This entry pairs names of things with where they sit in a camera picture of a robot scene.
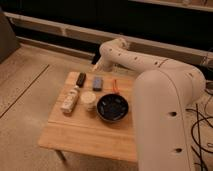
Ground black eraser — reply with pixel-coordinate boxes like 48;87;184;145
76;73;86;87

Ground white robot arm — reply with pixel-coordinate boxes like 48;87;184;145
94;38;206;171

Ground orange marker pen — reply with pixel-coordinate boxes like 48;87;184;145
113;79;119;94

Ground grey blue sponge block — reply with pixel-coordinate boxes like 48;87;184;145
93;77;103;91

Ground black bowl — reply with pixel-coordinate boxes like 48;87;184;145
97;94;129;122

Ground white paper cup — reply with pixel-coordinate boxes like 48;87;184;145
80;91;96;111

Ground wooden table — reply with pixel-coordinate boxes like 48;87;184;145
38;72;137;162

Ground white plastic bottle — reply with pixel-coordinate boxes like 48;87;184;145
61;85;80;114

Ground white metal rail frame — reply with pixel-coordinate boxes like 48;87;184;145
4;12;213;68

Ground black floor cables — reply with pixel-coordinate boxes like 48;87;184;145
185;79;213;171

